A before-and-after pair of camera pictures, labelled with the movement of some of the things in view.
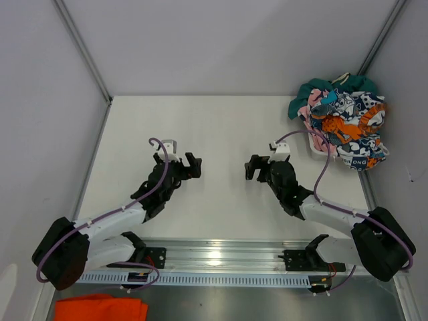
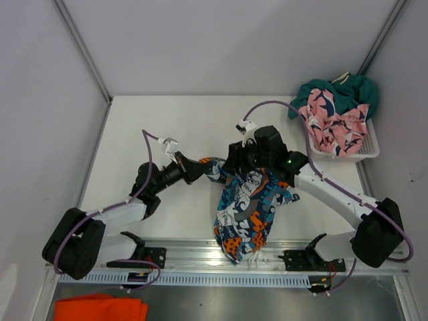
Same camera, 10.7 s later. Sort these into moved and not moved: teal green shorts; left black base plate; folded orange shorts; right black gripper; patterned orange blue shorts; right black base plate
Moved: right black gripper; patterned orange blue shorts
Not moved: right black base plate; teal green shorts; folded orange shorts; left black base plate
